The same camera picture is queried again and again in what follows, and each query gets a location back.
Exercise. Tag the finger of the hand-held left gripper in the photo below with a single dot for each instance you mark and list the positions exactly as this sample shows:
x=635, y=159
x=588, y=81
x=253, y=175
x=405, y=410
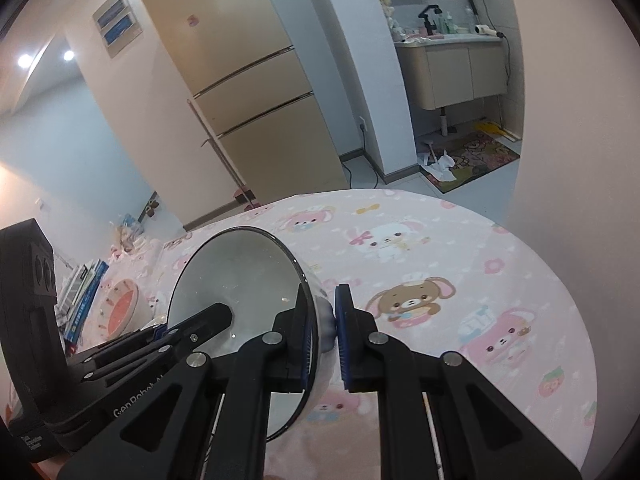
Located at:
x=210, y=317
x=157, y=331

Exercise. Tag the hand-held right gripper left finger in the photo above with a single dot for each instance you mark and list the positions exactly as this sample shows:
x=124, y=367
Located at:
x=307, y=355

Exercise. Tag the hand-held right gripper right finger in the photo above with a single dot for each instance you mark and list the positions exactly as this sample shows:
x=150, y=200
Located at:
x=342, y=350

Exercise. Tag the white ribbed bowl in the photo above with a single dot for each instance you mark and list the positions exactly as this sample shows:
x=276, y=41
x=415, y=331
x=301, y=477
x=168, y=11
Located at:
x=235, y=270

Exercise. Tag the pink bowl with carrot print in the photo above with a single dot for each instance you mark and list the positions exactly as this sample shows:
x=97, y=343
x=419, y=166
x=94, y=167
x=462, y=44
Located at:
x=120, y=310

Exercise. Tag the white flat box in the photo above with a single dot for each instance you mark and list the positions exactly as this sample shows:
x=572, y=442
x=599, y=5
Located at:
x=72, y=285

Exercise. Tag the pink cartoon tablecloth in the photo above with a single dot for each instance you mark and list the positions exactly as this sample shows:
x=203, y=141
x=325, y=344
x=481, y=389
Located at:
x=425, y=260

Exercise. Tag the pair of dark slippers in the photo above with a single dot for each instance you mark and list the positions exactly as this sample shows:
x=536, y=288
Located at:
x=151, y=208

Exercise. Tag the white crumpled paper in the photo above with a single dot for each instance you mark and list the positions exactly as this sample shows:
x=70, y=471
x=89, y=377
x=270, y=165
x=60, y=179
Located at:
x=440, y=167

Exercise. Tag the beige refrigerator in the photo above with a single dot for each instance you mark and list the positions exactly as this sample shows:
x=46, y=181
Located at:
x=240, y=85

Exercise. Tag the patterned floor mat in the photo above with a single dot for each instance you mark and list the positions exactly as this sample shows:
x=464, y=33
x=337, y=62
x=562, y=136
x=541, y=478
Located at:
x=480, y=155

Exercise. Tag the yellow flat mop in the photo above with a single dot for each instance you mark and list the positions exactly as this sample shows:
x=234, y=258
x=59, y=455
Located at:
x=492, y=128

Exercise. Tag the round ceiling light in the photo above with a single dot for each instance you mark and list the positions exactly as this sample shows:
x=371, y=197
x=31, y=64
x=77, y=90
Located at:
x=24, y=60
x=68, y=55

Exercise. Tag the beige vanity cabinet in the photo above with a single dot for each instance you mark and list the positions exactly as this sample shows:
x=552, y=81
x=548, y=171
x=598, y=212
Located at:
x=450, y=75

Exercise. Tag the green bottle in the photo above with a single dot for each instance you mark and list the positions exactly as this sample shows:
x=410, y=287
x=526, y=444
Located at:
x=448, y=25

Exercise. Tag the white plush toy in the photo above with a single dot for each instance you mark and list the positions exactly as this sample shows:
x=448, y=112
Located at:
x=385, y=7

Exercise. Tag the black faucet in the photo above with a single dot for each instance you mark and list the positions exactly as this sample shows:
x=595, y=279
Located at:
x=425, y=12

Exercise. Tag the white hair dryer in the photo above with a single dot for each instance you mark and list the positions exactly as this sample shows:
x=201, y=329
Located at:
x=482, y=29

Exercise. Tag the black hanging brush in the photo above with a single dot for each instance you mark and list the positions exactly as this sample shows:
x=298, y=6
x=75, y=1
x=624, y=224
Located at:
x=467, y=0

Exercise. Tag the white light switch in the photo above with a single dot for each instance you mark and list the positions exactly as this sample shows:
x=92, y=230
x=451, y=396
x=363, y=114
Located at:
x=43, y=205

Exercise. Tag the grey wall panel box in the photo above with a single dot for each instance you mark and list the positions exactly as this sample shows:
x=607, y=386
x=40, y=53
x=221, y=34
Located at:
x=117, y=22

